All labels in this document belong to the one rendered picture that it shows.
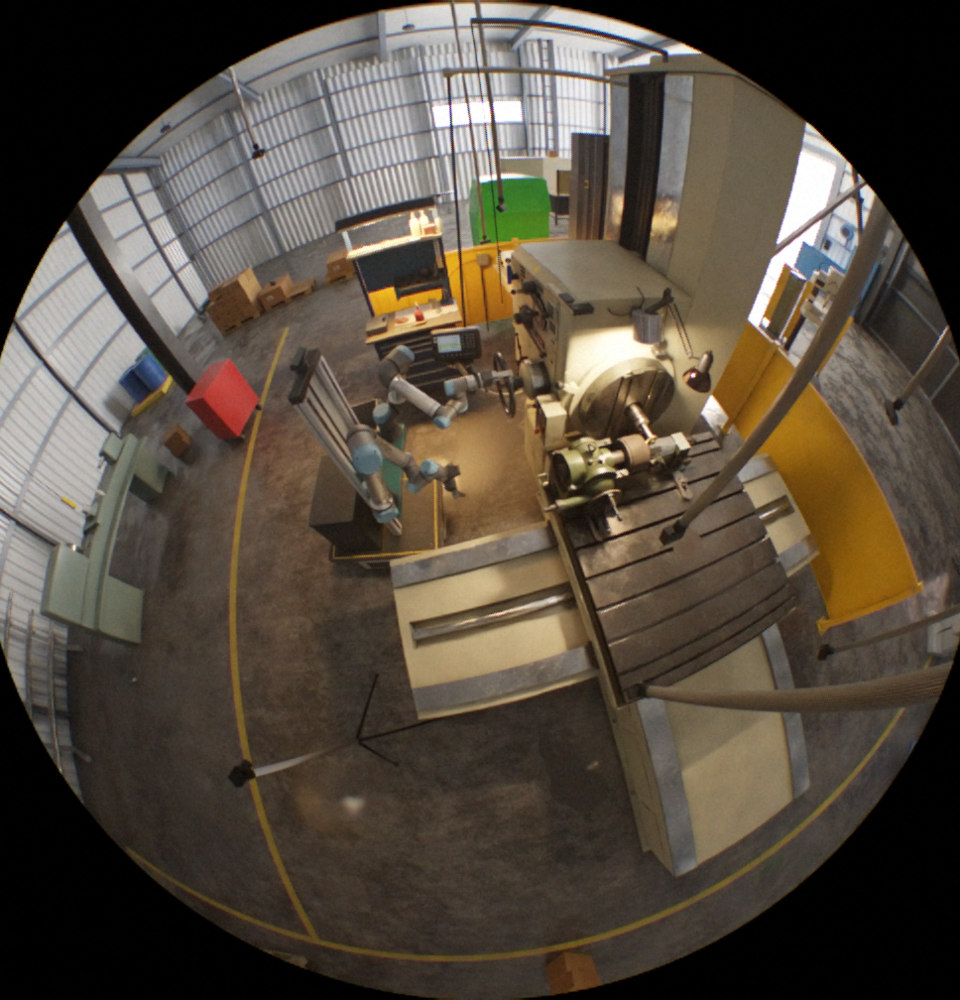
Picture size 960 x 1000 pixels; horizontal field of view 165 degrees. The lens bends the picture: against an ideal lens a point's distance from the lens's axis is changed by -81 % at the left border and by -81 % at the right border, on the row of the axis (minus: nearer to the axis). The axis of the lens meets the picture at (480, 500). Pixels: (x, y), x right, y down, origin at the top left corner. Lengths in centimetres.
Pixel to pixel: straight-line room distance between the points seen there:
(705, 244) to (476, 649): 225
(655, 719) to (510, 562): 130
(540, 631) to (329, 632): 181
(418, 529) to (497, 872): 287
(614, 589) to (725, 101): 219
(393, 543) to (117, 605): 401
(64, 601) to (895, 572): 781
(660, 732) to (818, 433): 266
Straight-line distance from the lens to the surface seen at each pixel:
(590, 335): 152
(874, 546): 339
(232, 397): 478
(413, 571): 196
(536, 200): 558
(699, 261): 170
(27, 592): 874
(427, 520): 253
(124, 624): 523
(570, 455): 155
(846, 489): 337
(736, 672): 245
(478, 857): 305
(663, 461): 204
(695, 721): 231
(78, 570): 506
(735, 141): 166
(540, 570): 191
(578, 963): 390
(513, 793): 274
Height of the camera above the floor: 254
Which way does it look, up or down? 61 degrees down
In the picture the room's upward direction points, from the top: 12 degrees counter-clockwise
